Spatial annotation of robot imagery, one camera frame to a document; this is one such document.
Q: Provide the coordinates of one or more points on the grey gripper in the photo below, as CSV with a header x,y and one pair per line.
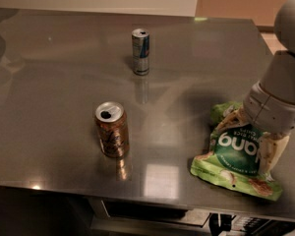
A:
x,y
269,111

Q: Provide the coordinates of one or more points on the green rice chip bag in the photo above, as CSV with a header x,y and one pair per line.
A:
x,y
232,160

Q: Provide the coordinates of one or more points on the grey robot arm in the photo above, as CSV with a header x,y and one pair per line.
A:
x,y
279,78

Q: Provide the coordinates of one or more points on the metal shelf under table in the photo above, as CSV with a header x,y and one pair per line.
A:
x,y
115,218

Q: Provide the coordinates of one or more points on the orange soda can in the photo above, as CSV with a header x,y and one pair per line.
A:
x,y
112,128

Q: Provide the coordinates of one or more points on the silver blue energy drink can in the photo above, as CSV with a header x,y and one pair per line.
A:
x,y
140,46

